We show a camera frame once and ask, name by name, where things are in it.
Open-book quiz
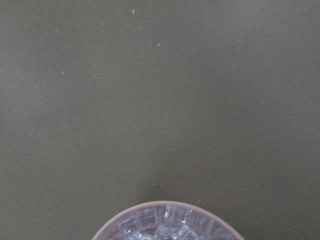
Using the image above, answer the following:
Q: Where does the pile of clear ice cubes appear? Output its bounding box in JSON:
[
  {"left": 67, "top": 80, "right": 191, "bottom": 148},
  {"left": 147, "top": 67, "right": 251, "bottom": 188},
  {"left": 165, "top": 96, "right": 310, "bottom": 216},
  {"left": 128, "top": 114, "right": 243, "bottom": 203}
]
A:
[{"left": 108, "top": 204, "right": 235, "bottom": 240}]

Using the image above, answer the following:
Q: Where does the pink bowl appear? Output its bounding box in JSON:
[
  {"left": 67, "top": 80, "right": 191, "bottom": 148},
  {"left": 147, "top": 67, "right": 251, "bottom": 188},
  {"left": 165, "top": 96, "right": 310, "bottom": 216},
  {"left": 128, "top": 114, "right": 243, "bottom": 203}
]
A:
[{"left": 92, "top": 200, "right": 244, "bottom": 240}]

